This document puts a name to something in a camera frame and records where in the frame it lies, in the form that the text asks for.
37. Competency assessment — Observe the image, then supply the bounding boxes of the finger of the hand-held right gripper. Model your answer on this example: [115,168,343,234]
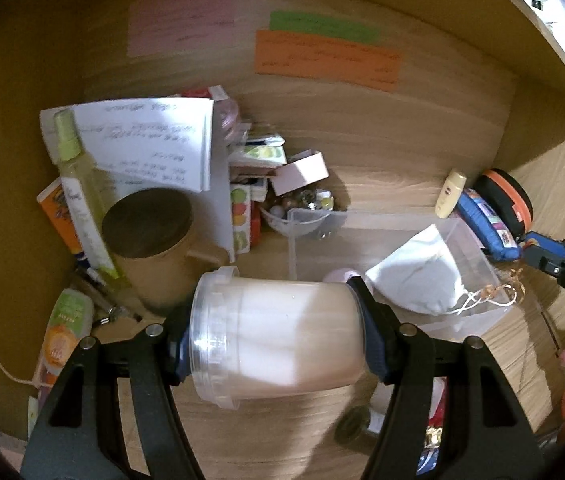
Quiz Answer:
[525,247,565,282]
[520,230,565,257]

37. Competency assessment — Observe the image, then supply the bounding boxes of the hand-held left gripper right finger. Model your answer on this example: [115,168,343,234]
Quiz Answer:
[347,276,545,480]

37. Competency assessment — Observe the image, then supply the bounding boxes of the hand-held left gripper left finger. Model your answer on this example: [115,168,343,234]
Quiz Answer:
[21,305,208,480]

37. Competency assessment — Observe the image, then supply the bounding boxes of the clear plastic bin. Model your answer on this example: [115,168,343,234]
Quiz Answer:
[287,208,519,342]

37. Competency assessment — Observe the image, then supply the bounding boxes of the wooden desktop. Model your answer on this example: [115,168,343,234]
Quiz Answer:
[27,180,565,480]

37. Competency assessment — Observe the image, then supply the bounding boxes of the black orange case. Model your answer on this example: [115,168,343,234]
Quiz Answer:
[475,168,534,241]

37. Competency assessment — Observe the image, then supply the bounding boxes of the blue patchwork pouch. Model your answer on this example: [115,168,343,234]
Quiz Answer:
[455,188,523,262]

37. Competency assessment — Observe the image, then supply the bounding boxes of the gold ribbon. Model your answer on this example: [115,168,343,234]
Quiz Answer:
[462,267,519,312]

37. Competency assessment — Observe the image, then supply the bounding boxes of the dark round bottle cap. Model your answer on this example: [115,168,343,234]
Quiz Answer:
[339,405,379,444]

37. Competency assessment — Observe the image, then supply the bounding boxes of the black pen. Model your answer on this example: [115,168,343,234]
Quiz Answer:
[70,267,143,325]

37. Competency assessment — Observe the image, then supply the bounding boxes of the brown lidded mug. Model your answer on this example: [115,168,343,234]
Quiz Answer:
[101,187,232,311]

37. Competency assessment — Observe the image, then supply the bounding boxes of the cream small bottle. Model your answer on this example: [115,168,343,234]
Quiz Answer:
[435,170,467,220]

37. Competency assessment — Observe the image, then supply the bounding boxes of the green orange tube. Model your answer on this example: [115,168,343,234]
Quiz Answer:
[32,287,96,402]

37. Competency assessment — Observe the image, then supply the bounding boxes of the fruit pattern box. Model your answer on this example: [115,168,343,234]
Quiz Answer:
[230,182,254,254]

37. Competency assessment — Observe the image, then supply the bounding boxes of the white handwritten paper sheets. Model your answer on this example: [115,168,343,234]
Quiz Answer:
[110,105,237,265]

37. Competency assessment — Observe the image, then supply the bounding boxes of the clear bowl of beads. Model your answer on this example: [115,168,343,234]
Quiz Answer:
[260,187,350,239]

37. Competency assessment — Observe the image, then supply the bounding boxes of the yellow-green spray bottle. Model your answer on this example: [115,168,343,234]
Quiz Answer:
[53,109,129,282]

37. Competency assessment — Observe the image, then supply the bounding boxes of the orange box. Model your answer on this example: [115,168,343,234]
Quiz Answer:
[36,177,94,262]

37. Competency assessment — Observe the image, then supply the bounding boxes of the small pink box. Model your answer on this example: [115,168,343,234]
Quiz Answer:
[268,150,331,197]

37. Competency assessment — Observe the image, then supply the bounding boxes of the handwritten paper sheet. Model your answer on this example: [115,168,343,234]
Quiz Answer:
[40,97,216,193]

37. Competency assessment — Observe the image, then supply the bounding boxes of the green white box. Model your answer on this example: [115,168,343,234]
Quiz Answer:
[241,132,287,167]

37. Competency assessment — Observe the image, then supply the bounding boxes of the red white packet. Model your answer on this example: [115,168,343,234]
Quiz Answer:
[181,86,233,112]

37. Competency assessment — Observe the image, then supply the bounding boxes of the orange paper note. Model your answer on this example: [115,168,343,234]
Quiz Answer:
[254,29,402,94]

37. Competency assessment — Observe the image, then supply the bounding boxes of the green paper note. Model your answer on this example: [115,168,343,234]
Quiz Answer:
[268,10,381,45]

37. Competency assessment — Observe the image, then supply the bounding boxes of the pink paper note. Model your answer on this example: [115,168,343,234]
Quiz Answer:
[127,0,239,59]

